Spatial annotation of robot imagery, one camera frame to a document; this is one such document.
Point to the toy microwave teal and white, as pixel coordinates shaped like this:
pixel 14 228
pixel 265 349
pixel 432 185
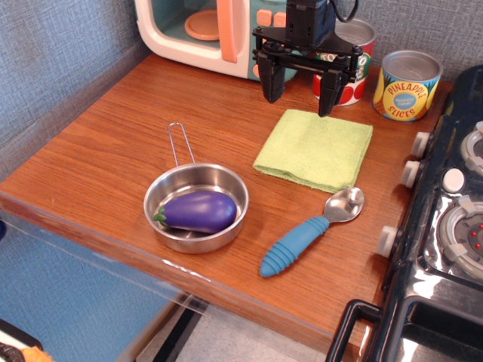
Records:
pixel 161 27

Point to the blue handled metal spoon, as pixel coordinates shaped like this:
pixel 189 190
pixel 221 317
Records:
pixel 343 206

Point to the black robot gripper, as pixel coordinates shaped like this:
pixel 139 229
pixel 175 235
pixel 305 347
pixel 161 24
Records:
pixel 307 42

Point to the purple toy eggplant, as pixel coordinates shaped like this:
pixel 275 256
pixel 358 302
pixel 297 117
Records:
pixel 207 212

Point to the green folded cloth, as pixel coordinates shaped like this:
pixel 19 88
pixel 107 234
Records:
pixel 322 153

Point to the black toy stove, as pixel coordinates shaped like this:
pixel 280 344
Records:
pixel 432 289

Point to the tomato sauce can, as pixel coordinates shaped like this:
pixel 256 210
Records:
pixel 356 32

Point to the orange microwave plate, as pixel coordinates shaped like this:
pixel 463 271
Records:
pixel 203 26

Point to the pineapple slices can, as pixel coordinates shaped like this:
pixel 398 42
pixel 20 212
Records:
pixel 406 85

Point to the small steel pan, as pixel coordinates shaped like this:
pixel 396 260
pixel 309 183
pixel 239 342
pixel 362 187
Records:
pixel 194 177

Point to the orange object at corner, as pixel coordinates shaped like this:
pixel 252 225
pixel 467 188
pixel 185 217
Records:
pixel 10 353

